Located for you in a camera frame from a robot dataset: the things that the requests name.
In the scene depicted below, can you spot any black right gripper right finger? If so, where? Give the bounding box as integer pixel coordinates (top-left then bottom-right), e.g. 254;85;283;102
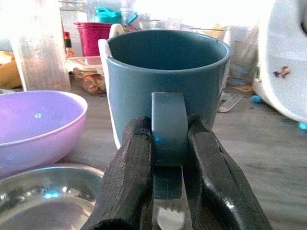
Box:
182;114;273;230

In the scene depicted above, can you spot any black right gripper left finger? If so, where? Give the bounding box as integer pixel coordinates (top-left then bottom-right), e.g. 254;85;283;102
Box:
81;116;155;230

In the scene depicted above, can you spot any blue-grey ceramic mug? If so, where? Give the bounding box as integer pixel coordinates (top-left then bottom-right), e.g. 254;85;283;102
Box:
105;29;231;201

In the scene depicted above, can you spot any silver fork under gripper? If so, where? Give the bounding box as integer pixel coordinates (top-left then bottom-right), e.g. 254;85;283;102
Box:
155;165;193;230

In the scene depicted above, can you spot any silver metal fork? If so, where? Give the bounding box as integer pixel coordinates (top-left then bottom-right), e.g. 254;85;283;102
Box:
217;92;245;113

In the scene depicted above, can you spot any shiny steel bowl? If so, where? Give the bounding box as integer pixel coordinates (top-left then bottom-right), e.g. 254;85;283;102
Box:
0;163;105;230

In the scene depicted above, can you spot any purple plastic bowl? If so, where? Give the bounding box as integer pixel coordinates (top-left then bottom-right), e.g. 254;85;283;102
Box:
0;90;88;178

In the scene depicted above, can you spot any clear food storage box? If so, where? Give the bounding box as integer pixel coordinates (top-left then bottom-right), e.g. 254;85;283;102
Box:
66;56;106;94

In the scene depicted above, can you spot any magenta plastic container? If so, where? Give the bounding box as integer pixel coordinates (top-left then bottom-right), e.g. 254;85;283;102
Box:
73;22;113;57

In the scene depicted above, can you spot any small sauce bottle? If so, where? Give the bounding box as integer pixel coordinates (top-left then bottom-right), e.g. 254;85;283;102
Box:
63;31;74;58

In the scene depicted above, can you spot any clear plastic jug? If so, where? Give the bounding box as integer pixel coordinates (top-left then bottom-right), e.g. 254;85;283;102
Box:
7;0;71;92

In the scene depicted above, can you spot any teal plastic lid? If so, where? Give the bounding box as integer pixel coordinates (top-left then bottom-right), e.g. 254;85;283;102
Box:
93;6;139;24

